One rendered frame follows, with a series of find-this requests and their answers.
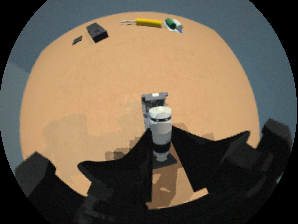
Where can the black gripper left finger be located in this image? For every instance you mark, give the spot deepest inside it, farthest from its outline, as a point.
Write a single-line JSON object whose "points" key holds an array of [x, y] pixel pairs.
{"points": [[134, 169]]}

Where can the yellow-handled screwdriver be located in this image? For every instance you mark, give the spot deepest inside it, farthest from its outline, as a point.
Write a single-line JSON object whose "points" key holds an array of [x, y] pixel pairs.
{"points": [[150, 22]]}

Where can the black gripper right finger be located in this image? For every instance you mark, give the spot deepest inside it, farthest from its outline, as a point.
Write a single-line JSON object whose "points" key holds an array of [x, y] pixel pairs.
{"points": [[202, 157]]}

